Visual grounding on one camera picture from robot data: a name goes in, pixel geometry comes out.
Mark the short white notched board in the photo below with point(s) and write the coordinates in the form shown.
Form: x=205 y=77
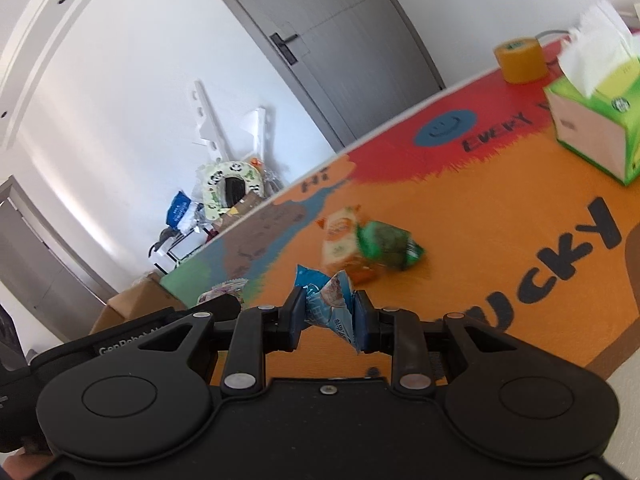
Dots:
x=260 y=135

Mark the dark green snack packet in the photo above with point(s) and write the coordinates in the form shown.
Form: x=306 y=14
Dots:
x=387 y=242

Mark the tall white notched board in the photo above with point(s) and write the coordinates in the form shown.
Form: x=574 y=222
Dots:
x=212 y=120

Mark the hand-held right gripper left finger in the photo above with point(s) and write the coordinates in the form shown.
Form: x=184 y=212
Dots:
x=295 y=320

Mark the green tissue box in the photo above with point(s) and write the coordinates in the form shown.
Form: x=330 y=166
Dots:
x=590 y=125

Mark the brown cardboard box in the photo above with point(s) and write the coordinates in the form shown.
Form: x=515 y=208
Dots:
x=135 y=300

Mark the blue snack packet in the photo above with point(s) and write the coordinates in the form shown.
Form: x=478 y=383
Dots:
x=330 y=305

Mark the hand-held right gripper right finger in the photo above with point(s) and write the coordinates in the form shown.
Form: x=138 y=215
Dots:
x=364 y=325

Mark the brown tape roll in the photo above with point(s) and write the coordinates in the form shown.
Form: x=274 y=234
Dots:
x=520 y=62

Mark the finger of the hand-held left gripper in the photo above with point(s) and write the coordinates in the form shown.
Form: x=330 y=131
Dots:
x=225 y=306

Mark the orange white snack packet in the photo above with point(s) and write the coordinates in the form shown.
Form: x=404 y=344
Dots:
x=340 y=240

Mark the pink snack packet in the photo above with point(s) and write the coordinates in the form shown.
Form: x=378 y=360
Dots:
x=225 y=289

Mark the blue plastic bag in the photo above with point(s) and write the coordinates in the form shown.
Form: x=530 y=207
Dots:
x=180 y=209

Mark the grey side door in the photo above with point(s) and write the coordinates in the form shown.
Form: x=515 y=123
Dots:
x=45 y=250

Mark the crumpled clear plastic bag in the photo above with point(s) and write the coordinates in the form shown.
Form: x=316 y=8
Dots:
x=200 y=222

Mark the person's left hand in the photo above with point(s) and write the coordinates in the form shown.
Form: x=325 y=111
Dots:
x=20 y=467

